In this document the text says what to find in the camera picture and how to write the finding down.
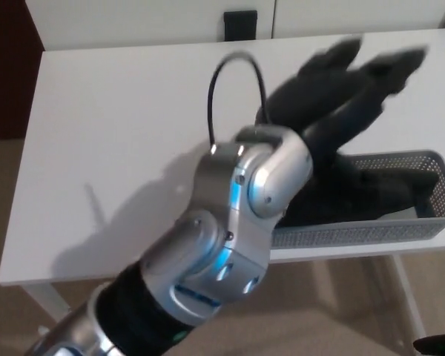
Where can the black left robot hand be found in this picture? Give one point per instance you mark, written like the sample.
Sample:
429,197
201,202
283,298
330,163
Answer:
304,100

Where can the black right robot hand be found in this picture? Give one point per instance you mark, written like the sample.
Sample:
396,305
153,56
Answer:
439,343

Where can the black pencil case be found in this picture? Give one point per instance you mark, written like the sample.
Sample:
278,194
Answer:
389,191

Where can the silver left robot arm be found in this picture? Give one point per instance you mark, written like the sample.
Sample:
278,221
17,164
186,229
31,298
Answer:
222,230

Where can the white table leg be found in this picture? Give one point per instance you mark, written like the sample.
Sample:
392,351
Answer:
46,304
408,293

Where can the grey perforated plastic basket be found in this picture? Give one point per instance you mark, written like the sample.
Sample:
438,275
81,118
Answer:
356,234

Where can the white cabinet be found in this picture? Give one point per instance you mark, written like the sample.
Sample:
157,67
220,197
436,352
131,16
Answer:
141,22

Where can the black rectangular bracket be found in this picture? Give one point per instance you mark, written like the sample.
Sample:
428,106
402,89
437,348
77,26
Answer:
238,25

